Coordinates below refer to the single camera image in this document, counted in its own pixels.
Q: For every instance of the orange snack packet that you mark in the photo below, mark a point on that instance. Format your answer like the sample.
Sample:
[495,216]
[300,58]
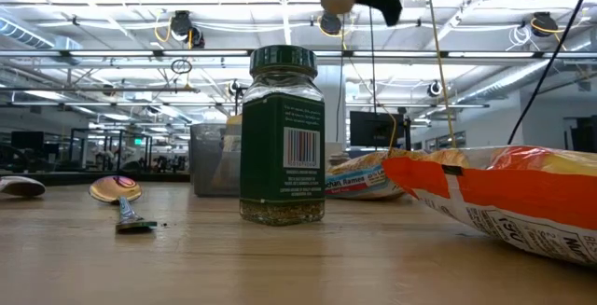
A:
[359,179]

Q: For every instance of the green spice jar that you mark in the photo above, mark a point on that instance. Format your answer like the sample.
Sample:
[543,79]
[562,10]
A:
[280,156]

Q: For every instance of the orange Maruchan ramen packet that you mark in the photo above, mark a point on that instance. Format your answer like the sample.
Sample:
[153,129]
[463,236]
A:
[513,193]

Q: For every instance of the black monitor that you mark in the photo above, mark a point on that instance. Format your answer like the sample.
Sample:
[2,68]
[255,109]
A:
[373,130]

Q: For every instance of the black aluminium table frame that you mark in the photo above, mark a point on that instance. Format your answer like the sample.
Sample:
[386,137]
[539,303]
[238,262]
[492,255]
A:
[158,177]

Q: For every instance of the grey translucent plastic bin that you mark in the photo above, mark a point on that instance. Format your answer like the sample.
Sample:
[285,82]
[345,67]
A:
[205,165]

